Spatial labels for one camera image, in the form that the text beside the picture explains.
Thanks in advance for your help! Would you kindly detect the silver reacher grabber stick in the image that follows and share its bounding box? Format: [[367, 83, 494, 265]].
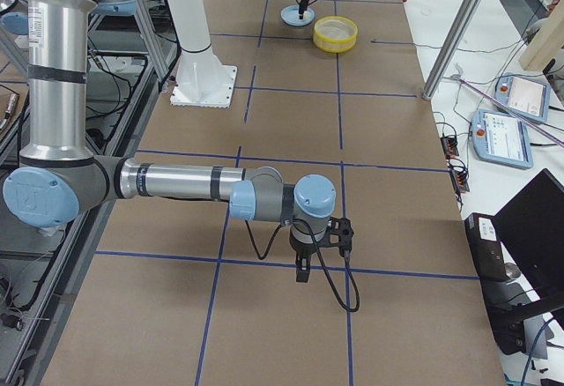
[[448, 75, 564, 148]]

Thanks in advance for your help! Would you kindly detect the aluminium frame post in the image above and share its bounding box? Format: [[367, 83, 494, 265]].
[[422, 0, 481, 100]]

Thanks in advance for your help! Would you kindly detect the yellow rimmed bamboo steamer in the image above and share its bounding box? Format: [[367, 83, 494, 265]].
[[312, 16, 359, 54]]

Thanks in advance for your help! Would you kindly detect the near blue teach pendant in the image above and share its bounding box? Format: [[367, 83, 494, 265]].
[[471, 108, 534, 169]]

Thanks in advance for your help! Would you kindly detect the black laptop computer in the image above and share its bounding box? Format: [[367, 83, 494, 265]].
[[464, 168, 563, 355]]

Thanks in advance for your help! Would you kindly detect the light blue plate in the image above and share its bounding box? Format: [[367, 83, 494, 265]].
[[280, 4, 315, 26]]

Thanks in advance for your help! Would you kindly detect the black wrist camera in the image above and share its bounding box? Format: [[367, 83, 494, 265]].
[[325, 217, 354, 260]]

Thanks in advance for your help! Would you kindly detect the blue teach pendant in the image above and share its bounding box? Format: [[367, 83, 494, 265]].
[[471, 108, 534, 169], [494, 73, 550, 122]]

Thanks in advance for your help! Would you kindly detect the wooden beam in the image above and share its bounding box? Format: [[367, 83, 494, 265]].
[[519, 0, 563, 71]]

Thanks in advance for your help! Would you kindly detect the white camera pole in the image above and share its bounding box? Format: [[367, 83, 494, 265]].
[[167, 0, 237, 108]]

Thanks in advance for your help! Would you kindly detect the black orange connector box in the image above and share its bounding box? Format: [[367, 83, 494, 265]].
[[449, 167, 470, 194], [441, 135, 459, 159]]

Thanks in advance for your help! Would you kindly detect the far blue teach pendant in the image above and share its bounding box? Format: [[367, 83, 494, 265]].
[[494, 73, 550, 122]]

